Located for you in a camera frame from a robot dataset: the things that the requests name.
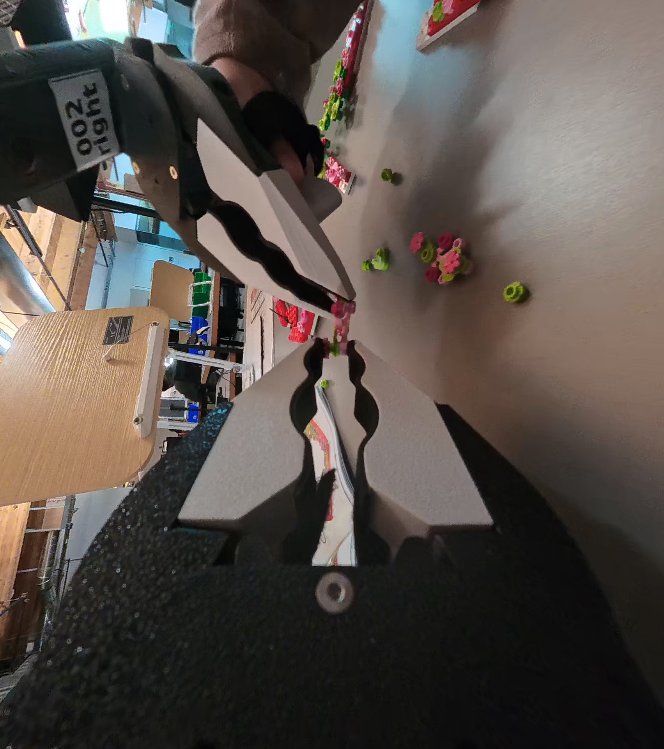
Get white lego plate red pieces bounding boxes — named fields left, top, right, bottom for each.
left=416, top=0, right=482, bottom=52

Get person's right forearm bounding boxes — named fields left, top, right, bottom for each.
left=193, top=0, right=368, bottom=94

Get wooden chair with white bracket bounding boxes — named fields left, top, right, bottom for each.
left=0, top=307, right=170, bottom=513

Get lego instruction booklet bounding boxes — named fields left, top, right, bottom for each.
left=247, top=287, right=359, bottom=565

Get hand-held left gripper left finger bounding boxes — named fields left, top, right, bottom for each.
left=179, top=338, right=336, bottom=566

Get pink lime lego flower cluster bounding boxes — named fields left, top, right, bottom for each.
left=409, top=231, right=474, bottom=286

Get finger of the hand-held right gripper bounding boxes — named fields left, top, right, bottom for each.
left=197, top=117, right=357, bottom=303
left=194, top=205, right=336, bottom=317

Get white lego plate pink flowers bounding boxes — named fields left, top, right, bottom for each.
left=320, top=152, right=357, bottom=195

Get green storage bins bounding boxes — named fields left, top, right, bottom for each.
left=188, top=269, right=216, bottom=309

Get white table frame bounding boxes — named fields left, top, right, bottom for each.
left=165, top=348, right=246, bottom=376

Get red and green brick tray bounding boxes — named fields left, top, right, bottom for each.
left=317, top=0, right=369, bottom=134

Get pink lego stem assembly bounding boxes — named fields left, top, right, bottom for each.
left=332, top=297, right=357, bottom=346

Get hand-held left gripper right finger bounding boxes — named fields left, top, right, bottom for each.
left=347, top=341, right=493, bottom=566

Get person's right hand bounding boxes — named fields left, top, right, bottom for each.
left=209, top=55, right=309, bottom=183

